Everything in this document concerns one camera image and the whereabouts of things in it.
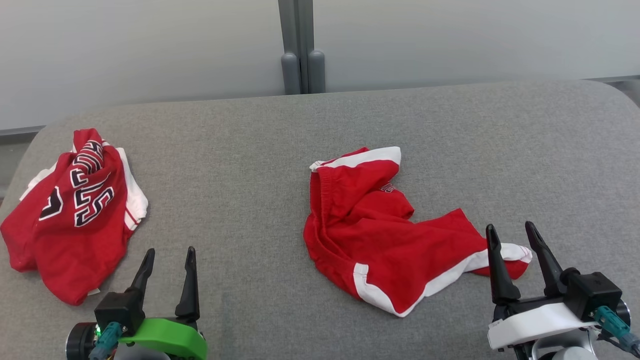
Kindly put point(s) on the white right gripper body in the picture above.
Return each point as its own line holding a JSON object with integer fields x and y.
{"x": 535, "y": 322}

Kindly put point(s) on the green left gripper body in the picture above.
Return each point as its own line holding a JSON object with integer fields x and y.
{"x": 170, "y": 337}

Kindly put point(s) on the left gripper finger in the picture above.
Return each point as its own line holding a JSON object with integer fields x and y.
{"x": 190, "y": 295}
{"x": 144, "y": 277}

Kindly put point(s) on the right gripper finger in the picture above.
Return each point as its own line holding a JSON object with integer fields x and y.
{"x": 550, "y": 270}
{"x": 501, "y": 280}

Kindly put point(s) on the red white jersey top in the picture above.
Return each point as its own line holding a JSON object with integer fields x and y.
{"x": 75, "y": 235}

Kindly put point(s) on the red white shorts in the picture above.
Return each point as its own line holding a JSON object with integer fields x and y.
{"x": 380, "y": 240}

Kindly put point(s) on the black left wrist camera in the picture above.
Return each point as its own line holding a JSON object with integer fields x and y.
{"x": 120, "y": 310}

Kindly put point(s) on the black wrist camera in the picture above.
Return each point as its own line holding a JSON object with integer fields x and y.
{"x": 120, "y": 310}
{"x": 592, "y": 292}

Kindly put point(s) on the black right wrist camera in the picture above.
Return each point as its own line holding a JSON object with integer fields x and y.
{"x": 592, "y": 292}

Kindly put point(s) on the grey partition post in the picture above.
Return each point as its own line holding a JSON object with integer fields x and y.
{"x": 302, "y": 50}

